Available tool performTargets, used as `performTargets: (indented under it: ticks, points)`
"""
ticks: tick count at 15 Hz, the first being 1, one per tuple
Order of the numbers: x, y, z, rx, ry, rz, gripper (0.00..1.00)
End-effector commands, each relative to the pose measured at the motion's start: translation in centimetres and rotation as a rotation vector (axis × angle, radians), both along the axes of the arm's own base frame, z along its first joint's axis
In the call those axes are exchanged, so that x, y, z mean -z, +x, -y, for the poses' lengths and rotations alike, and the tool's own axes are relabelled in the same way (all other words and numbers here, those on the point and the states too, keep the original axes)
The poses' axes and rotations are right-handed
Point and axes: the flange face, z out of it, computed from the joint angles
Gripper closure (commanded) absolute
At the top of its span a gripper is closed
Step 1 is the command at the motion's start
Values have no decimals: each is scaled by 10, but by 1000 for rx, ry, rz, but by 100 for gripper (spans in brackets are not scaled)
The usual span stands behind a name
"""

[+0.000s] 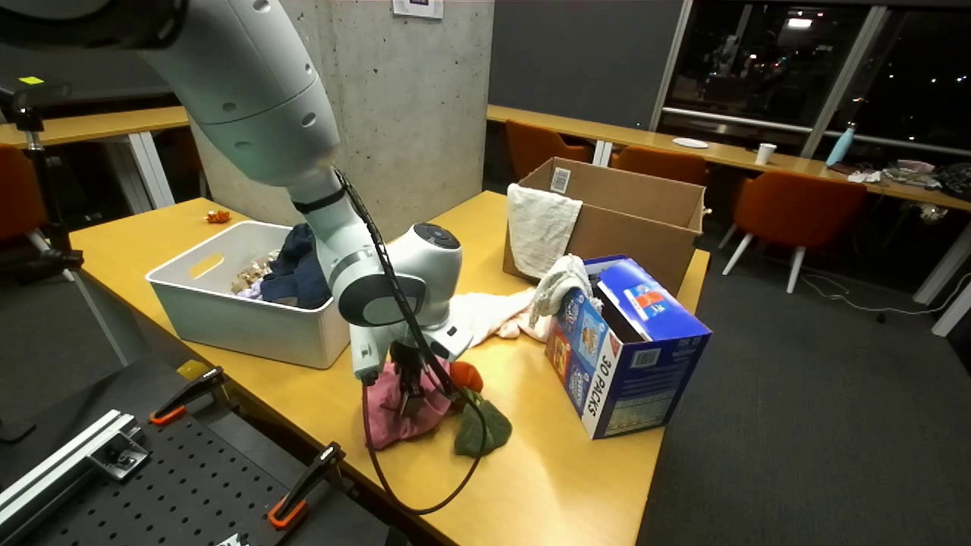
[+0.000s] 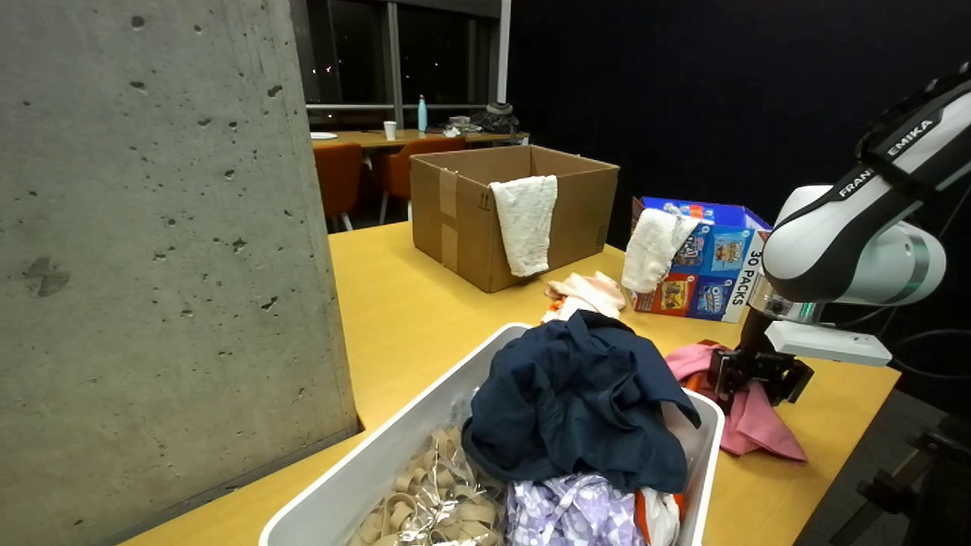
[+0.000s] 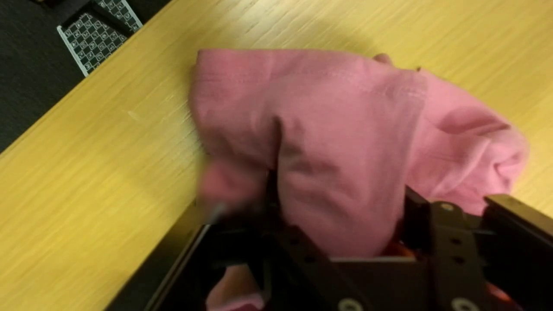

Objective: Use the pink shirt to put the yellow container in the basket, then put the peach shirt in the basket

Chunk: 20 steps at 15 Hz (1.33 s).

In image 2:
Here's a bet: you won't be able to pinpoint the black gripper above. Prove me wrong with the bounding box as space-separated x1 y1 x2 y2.
710 306 816 412

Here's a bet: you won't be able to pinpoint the pink shirt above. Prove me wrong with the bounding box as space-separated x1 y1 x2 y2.
662 341 809 467

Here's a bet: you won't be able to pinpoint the peach coloured cloth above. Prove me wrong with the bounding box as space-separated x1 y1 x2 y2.
540 271 630 324

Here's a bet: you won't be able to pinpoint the white plastic basket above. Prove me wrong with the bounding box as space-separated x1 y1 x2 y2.
256 318 727 546

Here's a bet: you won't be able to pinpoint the blue snack carton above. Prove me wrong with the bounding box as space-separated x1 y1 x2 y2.
630 196 777 324

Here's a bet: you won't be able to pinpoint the white orange cloth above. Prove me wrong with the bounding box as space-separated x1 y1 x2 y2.
630 485 692 546

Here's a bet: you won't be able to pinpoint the white towel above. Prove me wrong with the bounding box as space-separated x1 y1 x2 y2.
488 172 561 284
618 208 703 297

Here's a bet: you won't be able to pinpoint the navy blue cloth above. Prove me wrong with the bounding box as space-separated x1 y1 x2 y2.
462 311 703 499

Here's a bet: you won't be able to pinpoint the purple checked cloth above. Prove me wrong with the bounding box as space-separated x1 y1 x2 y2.
501 472 647 546

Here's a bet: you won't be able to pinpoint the brown cardboard box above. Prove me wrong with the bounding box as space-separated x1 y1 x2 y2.
406 144 623 297

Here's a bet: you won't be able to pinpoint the bag of beige pieces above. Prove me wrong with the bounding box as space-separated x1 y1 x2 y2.
347 421 511 546

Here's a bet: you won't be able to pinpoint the heap of clothes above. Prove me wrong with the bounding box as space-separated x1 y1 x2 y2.
440 102 521 137

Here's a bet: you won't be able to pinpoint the orange chair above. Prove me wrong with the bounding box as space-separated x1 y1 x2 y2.
376 137 471 226
312 144 364 234

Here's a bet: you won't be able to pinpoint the long wooden desk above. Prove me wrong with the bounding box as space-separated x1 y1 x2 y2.
308 129 529 155

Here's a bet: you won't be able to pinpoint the grey wrist camera bar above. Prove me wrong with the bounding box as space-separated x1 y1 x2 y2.
766 318 894 369

